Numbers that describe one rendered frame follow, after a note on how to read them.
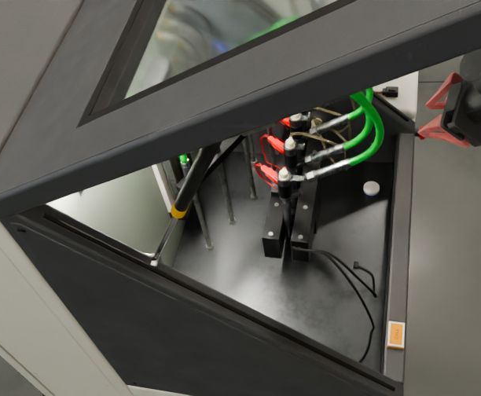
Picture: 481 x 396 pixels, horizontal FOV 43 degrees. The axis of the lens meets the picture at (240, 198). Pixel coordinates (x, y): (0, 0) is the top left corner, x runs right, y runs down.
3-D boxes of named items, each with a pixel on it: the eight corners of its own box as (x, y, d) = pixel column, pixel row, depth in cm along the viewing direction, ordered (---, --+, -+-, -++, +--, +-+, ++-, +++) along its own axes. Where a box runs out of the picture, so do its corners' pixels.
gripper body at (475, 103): (443, 127, 85) (487, 115, 79) (460, 67, 88) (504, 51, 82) (473, 149, 88) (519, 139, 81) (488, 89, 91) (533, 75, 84)
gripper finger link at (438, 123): (402, 136, 92) (450, 122, 84) (413, 96, 94) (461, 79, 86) (431, 156, 95) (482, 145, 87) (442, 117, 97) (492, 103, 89)
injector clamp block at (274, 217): (310, 277, 139) (308, 242, 127) (266, 273, 141) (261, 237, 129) (326, 163, 159) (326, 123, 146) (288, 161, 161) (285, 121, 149)
